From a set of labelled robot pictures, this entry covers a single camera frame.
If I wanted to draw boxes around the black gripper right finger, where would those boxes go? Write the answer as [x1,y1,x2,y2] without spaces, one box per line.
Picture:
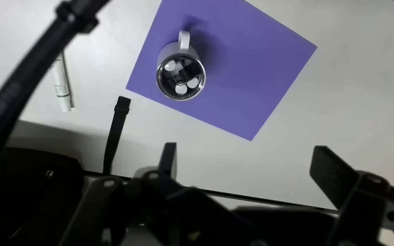
[309,147,388,215]

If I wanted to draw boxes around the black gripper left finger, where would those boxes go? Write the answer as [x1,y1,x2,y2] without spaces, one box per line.
[133,143,178,192]

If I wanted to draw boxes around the white mug with slider lid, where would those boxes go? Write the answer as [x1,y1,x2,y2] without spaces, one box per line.
[156,31,207,102]

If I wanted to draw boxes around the black backpack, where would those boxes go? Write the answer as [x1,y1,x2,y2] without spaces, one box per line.
[0,148,83,246]

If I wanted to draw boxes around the white tube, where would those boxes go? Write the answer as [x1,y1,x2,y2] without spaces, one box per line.
[53,54,72,113]

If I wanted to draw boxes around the purple square mat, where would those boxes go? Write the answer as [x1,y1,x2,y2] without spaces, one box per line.
[127,0,316,140]

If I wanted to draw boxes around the black backpack strap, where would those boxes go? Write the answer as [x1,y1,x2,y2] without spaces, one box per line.
[101,95,133,177]

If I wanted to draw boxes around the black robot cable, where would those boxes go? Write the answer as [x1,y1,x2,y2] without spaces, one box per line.
[0,0,112,184]

